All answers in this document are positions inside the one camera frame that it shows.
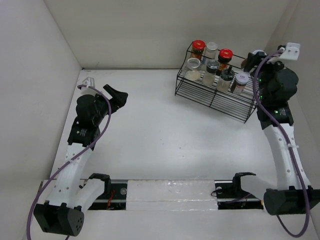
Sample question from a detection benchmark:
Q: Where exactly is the silver lid blue label bottle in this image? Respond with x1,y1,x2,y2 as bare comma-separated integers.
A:
203,42,218,64

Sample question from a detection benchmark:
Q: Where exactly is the round glass jar white powder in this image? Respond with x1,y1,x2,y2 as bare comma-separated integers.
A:
183,57,201,81

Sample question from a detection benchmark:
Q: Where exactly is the black wire rack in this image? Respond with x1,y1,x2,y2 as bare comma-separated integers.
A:
174,46,258,123

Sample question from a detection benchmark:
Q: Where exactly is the red lid sauce jar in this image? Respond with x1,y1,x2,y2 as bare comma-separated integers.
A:
216,48,234,76
190,39,206,60

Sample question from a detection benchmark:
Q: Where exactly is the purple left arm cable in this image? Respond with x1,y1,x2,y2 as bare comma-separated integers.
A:
26,84,112,240

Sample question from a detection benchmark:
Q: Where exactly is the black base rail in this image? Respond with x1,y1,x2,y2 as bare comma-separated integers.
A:
90,179,264,212

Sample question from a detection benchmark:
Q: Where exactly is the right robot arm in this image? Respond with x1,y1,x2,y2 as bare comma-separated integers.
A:
231,48,320,216

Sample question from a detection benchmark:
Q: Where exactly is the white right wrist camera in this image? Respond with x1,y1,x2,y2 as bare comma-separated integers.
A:
269,42,301,63

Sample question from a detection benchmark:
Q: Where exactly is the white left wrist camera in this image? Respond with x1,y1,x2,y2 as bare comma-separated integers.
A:
77,77,96,96

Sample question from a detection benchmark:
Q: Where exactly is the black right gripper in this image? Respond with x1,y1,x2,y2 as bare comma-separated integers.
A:
243,51,286,103

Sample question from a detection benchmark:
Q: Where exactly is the white lid brown spice jar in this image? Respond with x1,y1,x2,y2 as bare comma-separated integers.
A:
230,71,250,95

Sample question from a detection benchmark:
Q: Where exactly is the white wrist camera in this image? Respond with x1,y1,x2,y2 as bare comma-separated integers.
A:
77,77,96,96
269,42,301,63

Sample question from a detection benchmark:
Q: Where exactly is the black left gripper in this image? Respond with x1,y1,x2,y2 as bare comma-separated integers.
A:
93,85,127,126

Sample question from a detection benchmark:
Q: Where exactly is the black grinder cap spice bottle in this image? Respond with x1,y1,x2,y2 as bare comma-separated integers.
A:
216,66,235,93

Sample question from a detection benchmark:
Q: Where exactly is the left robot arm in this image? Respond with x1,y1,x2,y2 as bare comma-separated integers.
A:
26,84,129,239

